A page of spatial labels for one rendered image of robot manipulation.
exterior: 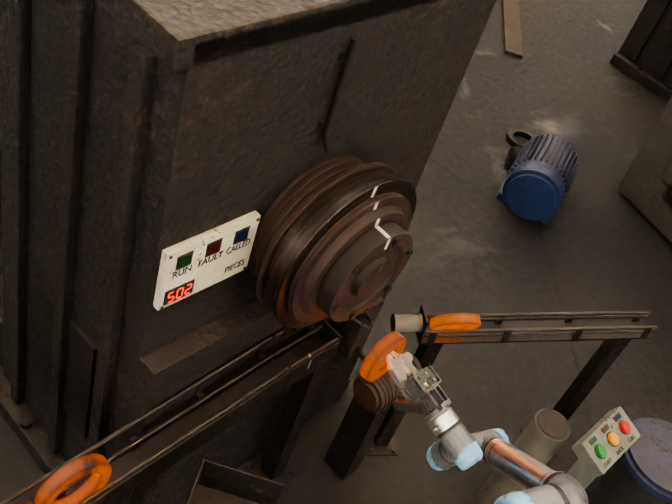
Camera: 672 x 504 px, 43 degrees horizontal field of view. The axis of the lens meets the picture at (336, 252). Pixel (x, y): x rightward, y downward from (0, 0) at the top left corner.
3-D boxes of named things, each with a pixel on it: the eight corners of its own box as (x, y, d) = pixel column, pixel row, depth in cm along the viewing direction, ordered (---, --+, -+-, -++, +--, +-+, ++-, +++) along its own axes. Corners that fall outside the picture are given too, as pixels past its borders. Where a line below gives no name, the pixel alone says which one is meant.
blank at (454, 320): (429, 323, 270) (430, 334, 270) (429, 314, 256) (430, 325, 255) (478, 320, 269) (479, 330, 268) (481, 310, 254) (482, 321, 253)
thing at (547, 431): (469, 500, 302) (528, 418, 267) (488, 483, 310) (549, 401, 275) (494, 526, 297) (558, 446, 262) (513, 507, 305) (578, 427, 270)
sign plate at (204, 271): (152, 305, 190) (161, 249, 178) (241, 263, 206) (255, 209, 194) (158, 312, 189) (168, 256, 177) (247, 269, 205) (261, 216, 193)
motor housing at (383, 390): (314, 461, 297) (356, 369, 261) (357, 430, 311) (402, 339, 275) (339, 488, 292) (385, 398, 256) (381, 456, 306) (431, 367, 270)
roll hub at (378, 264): (305, 326, 209) (334, 246, 190) (380, 283, 226) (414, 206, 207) (320, 341, 207) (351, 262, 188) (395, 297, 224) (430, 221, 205)
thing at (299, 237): (242, 338, 213) (282, 201, 182) (368, 270, 243) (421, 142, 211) (259, 355, 211) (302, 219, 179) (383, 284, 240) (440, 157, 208)
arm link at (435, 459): (464, 466, 234) (481, 458, 225) (428, 475, 230) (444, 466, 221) (456, 439, 237) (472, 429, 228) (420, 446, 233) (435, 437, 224)
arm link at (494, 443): (613, 485, 193) (495, 416, 237) (573, 495, 189) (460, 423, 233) (612, 532, 195) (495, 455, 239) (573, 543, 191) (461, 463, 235)
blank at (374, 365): (357, 361, 220) (366, 369, 219) (397, 321, 225) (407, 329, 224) (360, 382, 234) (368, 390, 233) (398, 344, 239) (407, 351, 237)
